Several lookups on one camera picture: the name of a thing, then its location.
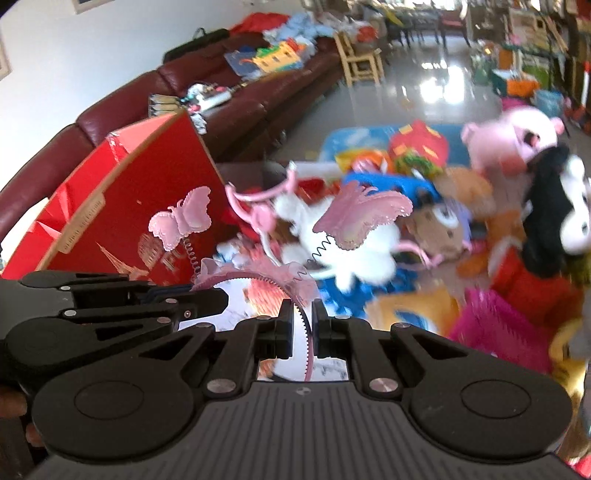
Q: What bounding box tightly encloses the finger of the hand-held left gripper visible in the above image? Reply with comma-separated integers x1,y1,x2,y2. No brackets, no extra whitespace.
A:
68,289,230,336
20,271,158,308

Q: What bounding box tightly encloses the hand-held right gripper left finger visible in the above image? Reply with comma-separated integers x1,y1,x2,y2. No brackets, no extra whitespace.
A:
136,299,296,400

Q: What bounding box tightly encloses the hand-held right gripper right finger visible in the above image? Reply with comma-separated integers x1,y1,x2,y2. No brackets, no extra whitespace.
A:
311,299,467,400

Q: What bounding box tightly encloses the pink butterfly headband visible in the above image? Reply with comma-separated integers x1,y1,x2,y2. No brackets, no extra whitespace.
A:
148,181,414,383

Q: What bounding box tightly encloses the red cardboard box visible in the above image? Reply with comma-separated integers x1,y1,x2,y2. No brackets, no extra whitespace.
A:
0,112,232,288

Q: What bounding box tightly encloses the pile of small items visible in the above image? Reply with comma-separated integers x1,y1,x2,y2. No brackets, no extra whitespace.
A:
179,82,232,112

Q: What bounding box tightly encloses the person's left hand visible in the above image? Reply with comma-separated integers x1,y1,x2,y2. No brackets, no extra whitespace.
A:
0,388,48,450

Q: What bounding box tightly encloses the white plush toy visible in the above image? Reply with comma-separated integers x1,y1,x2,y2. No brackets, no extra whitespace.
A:
272,194,402,291

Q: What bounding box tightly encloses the pink plastic toy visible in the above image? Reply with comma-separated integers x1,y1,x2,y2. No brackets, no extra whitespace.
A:
225,161,301,268

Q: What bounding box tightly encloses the purple hooded bear plush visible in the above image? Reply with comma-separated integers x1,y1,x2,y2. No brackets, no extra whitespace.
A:
406,200,472,263

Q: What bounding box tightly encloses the blue plastic toy with holes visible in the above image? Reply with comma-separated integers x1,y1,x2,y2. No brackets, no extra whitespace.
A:
344,172,444,209

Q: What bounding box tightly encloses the magenta plastic basket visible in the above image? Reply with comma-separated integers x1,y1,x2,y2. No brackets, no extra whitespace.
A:
450,288,555,376

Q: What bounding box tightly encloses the colourful patterned plush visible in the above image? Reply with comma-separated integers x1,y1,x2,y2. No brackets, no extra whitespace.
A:
392,150,444,180

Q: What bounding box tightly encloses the blue play mat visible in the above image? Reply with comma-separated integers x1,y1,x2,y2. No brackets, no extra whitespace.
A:
318,124,472,163

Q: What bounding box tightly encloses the maroon leather sofa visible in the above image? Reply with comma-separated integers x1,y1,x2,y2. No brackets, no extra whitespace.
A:
0,34,347,273

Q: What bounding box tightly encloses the brown teddy bear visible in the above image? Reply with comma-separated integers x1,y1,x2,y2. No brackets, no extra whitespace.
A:
436,166,497,217

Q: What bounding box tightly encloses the red and yellow plush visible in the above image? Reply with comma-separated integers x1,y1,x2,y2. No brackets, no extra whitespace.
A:
388,121,450,178

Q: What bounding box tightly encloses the yellow plush toy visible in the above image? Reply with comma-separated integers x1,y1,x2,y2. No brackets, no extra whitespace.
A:
549,318,589,407

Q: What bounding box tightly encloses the black and white plush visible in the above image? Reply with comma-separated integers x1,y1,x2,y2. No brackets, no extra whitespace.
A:
522,145,591,278

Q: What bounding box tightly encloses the colourful toy castle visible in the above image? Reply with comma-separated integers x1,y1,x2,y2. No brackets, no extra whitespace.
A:
252,37,319,75

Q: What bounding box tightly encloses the black bag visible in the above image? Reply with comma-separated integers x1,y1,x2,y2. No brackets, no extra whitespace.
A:
163,28,232,64

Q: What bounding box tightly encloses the pink pig plush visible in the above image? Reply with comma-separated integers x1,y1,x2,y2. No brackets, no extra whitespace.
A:
462,108,566,175

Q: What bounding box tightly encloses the wooden chair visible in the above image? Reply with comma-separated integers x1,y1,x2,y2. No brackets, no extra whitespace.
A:
333,30,386,88

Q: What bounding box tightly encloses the blue cloth pile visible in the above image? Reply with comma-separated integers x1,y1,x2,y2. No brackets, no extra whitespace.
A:
265,11,325,43

